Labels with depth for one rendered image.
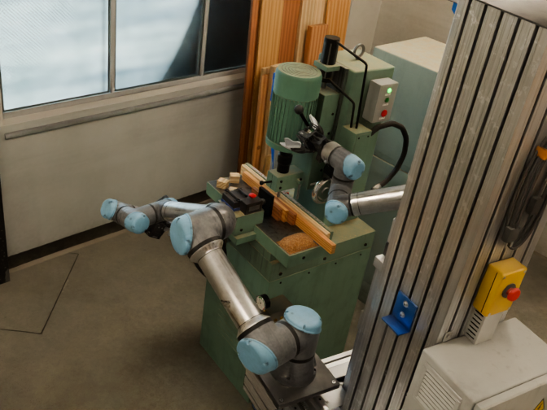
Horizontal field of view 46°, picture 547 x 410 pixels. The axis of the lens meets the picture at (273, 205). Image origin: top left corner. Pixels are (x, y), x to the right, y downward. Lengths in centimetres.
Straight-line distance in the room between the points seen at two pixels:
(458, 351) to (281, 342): 49
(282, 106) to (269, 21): 154
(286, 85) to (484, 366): 123
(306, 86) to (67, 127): 153
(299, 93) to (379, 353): 100
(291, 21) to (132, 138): 122
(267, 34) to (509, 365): 269
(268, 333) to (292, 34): 260
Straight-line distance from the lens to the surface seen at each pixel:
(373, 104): 254
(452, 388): 162
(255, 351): 182
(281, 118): 242
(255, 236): 256
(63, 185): 363
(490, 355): 172
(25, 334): 337
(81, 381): 312
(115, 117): 361
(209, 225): 194
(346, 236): 277
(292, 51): 416
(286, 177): 258
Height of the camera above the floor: 229
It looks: 31 degrees down
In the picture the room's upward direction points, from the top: 9 degrees clockwise
